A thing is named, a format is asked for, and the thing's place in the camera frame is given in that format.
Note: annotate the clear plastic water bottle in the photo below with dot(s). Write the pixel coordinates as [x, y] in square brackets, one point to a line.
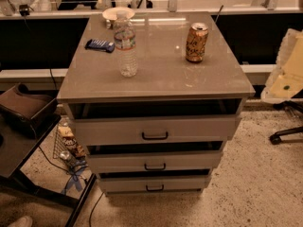
[125, 43]

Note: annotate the grey drawer cabinet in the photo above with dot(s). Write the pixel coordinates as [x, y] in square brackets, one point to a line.
[166, 84]

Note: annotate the top grey drawer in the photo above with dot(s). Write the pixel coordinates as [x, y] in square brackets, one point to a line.
[148, 130]

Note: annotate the grey drawer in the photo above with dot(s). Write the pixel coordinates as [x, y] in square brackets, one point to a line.
[141, 162]
[154, 184]
[148, 130]

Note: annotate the middle grey drawer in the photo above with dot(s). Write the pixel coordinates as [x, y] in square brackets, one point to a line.
[141, 162]

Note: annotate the bottom grey drawer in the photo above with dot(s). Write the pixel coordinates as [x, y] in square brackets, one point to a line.
[154, 184]

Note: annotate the orange soda can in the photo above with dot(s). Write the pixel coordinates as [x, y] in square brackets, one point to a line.
[196, 41]

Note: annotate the blue chip bag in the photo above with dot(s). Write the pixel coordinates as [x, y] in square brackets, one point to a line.
[100, 45]

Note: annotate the white paper bowl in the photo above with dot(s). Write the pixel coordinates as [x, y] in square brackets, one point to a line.
[112, 13]

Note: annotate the black office chair base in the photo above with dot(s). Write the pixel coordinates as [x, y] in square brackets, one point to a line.
[291, 126]

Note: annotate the black side table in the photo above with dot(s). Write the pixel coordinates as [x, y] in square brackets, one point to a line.
[16, 149]

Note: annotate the black power adapter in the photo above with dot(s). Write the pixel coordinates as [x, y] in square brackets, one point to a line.
[24, 10]

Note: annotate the white shoe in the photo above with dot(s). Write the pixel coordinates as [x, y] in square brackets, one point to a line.
[25, 221]

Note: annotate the wire mesh basket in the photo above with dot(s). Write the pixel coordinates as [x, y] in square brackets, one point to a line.
[67, 150]

